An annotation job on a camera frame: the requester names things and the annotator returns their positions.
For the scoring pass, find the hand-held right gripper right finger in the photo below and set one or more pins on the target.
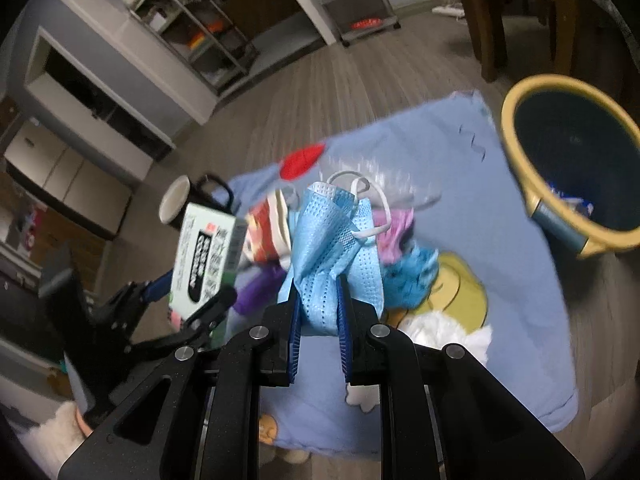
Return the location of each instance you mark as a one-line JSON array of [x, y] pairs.
[[344, 330]]

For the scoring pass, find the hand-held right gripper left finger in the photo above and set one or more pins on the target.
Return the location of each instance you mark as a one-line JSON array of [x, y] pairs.
[[296, 330]]

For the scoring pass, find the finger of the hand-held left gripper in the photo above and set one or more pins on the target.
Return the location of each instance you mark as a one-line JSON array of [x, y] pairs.
[[200, 317], [150, 287]]

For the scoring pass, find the green white carton box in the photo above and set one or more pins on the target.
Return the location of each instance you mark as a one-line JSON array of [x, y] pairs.
[[200, 260]]

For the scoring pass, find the blue face mask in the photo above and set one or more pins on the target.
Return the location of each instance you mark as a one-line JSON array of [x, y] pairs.
[[320, 240]]

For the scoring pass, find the purple packet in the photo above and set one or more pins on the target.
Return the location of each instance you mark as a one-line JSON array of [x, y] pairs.
[[255, 290]]

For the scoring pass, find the dark blue mug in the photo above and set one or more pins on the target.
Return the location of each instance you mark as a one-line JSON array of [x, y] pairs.
[[172, 200]]

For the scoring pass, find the red white printed packet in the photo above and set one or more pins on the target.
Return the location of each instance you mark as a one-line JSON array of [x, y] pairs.
[[265, 230]]

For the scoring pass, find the pink snack wrapper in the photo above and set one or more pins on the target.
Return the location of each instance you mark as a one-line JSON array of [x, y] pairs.
[[400, 230]]

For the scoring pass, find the white cabinet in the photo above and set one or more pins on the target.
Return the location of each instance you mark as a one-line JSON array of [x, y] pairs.
[[70, 175]]

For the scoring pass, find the clear plastic bag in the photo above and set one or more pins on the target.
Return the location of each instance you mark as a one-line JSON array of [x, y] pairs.
[[400, 180]]

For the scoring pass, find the blue printed blanket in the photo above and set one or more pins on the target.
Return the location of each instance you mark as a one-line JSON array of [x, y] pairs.
[[450, 185]]

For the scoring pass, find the metal shelf rack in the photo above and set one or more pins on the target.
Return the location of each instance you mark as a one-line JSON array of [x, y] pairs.
[[200, 35]]

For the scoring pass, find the orange packets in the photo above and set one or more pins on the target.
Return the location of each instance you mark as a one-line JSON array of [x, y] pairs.
[[205, 35]]

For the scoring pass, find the white blue wrapper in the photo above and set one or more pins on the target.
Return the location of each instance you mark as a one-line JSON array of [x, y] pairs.
[[575, 202]]

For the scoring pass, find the brown wooden cabinet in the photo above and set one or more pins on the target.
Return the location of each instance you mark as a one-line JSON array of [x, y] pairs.
[[270, 5]]

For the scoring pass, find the white power strip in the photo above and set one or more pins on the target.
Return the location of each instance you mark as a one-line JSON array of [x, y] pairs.
[[447, 11]]

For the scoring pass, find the wooden chair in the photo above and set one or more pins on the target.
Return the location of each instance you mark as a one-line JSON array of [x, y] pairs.
[[500, 20]]

